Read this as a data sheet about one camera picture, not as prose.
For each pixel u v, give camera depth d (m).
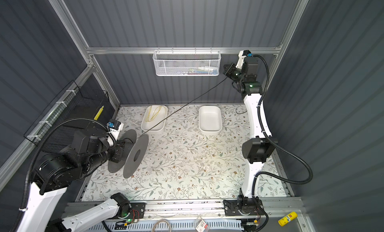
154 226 0.69
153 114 1.16
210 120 1.11
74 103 0.79
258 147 0.52
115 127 0.49
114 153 0.51
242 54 0.69
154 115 1.13
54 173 0.33
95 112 0.79
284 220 0.69
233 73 0.69
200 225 0.68
